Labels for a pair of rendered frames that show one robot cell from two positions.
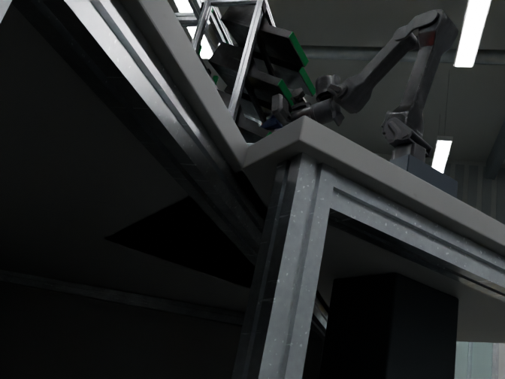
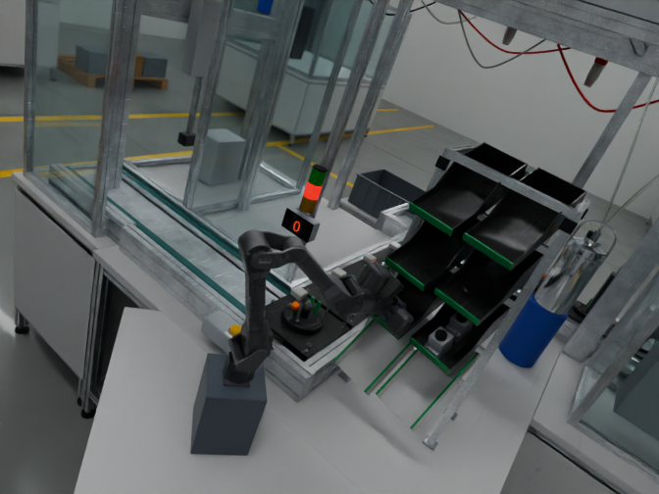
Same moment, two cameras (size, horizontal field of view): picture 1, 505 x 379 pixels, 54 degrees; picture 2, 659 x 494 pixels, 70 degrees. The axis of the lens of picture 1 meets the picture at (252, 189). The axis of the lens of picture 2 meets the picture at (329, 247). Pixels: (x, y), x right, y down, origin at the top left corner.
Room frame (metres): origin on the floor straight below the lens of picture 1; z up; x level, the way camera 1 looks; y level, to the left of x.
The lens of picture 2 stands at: (1.08, -1.11, 1.89)
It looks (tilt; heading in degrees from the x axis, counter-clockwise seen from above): 27 degrees down; 96
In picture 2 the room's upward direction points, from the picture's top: 20 degrees clockwise
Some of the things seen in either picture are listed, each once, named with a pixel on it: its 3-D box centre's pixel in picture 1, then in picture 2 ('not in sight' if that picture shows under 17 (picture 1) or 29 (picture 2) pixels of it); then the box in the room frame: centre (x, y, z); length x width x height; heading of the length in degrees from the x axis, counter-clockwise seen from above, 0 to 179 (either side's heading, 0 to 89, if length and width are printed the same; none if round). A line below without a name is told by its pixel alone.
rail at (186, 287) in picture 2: not in sight; (207, 302); (0.64, 0.09, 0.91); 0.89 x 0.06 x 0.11; 159
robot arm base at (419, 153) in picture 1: (406, 163); (240, 367); (0.90, -0.29, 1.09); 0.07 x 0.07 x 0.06; 27
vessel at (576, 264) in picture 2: not in sight; (576, 266); (1.79, 0.67, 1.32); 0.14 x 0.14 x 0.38
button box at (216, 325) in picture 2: not in sight; (233, 339); (0.80, -0.04, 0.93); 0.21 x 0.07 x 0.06; 159
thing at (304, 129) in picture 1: (375, 282); (237, 435); (0.94, -0.27, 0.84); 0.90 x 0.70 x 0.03; 117
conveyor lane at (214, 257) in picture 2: not in sight; (239, 283); (0.68, 0.26, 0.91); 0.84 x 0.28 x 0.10; 159
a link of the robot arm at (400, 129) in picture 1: (407, 137); (246, 347); (0.90, -0.29, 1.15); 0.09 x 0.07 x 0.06; 128
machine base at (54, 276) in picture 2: not in sight; (179, 256); (0.11, 0.93, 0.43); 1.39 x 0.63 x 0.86; 69
